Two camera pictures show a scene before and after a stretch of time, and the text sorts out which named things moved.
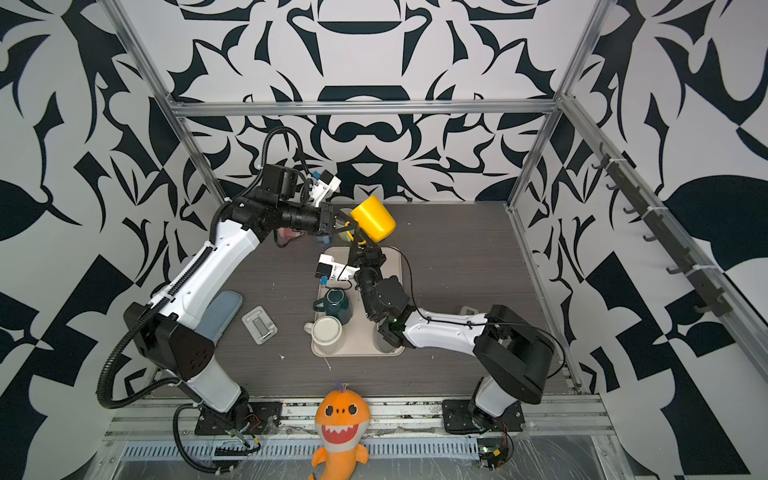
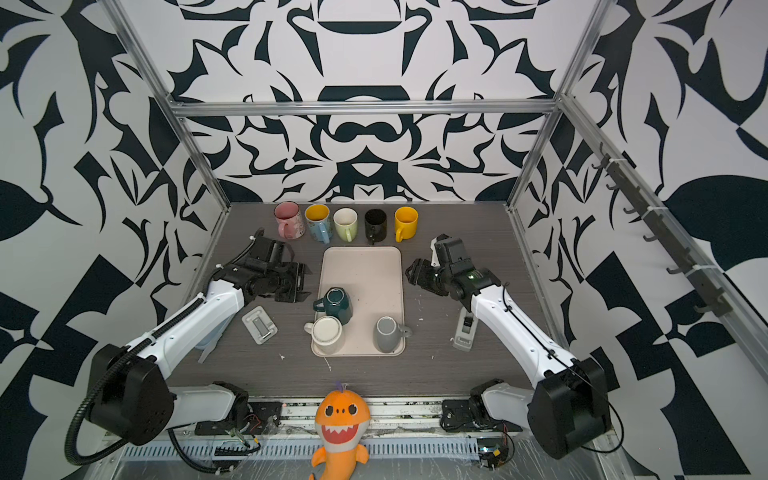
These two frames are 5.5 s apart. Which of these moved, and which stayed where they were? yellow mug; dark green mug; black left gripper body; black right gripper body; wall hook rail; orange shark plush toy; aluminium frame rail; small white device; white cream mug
Moved: black right gripper body; black left gripper body; yellow mug
Stayed: white cream mug; small white device; aluminium frame rail; orange shark plush toy; dark green mug; wall hook rail
